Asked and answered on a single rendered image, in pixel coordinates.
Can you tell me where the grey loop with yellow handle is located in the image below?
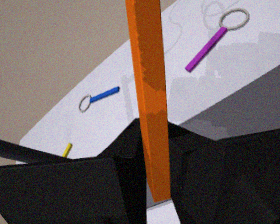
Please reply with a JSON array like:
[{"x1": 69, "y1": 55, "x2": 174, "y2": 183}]
[{"x1": 62, "y1": 143, "x2": 72, "y2": 157}]

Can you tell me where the orange-brown long bar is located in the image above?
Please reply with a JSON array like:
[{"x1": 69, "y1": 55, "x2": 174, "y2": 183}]
[{"x1": 125, "y1": 0, "x2": 171, "y2": 202}]

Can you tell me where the grey loop with purple handle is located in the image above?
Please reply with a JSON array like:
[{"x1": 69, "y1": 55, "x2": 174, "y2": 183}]
[{"x1": 185, "y1": 7, "x2": 249, "y2": 72}]

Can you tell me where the grey loop with blue handle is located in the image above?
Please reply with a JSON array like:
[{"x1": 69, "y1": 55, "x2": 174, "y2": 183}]
[{"x1": 79, "y1": 85, "x2": 120, "y2": 112}]

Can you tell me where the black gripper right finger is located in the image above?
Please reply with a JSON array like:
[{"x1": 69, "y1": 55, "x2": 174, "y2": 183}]
[{"x1": 168, "y1": 121, "x2": 280, "y2": 224}]

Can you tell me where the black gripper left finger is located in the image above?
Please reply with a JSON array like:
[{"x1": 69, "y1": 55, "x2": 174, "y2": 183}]
[{"x1": 0, "y1": 117, "x2": 147, "y2": 224}]

